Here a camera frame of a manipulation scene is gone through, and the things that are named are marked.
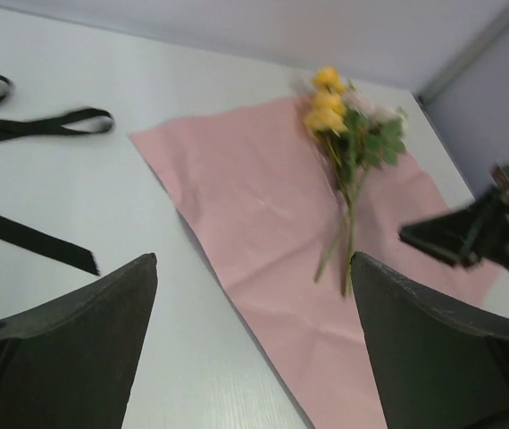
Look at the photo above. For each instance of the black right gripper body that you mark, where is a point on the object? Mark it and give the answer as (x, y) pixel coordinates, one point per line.
(488, 235)

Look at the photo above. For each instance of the pink wrapping paper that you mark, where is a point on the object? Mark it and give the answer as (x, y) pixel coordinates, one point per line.
(254, 190)

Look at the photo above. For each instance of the yellow rose stem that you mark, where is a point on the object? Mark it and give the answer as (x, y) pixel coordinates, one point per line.
(325, 123)

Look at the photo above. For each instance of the aluminium frame rail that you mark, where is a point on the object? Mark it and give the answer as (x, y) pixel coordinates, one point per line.
(466, 57)

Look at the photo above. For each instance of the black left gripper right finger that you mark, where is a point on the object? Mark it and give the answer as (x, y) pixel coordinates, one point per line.
(437, 361)

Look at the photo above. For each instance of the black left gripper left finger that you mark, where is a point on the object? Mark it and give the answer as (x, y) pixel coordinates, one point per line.
(71, 362)

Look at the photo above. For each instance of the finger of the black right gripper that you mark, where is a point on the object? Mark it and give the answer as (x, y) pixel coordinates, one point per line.
(449, 238)

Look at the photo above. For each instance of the black ribbon gold lettering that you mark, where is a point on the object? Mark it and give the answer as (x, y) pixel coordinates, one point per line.
(82, 122)

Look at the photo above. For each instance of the white rose stem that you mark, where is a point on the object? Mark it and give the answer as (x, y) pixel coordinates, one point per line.
(376, 137)

